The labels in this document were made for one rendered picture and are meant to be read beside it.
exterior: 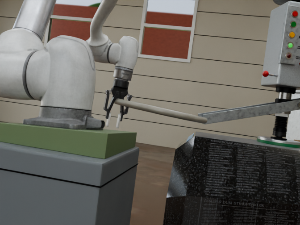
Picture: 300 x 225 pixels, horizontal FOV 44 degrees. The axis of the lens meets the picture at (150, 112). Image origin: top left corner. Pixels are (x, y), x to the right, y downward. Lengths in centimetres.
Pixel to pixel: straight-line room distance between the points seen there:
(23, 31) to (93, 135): 46
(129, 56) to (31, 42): 65
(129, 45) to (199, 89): 627
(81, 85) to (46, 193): 32
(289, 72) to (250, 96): 603
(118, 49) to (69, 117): 76
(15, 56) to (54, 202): 46
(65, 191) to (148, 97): 722
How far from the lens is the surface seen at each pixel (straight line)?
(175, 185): 167
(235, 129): 796
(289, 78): 196
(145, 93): 814
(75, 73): 108
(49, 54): 112
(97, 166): 91
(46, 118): 109
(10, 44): 122
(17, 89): 117
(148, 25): 829
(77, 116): 108
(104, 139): 95
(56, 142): 100
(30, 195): 100
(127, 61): 176
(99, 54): 181
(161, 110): 163
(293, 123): 281
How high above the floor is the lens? 96
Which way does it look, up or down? 2 degrees down
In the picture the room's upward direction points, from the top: 7 degrees clockwise
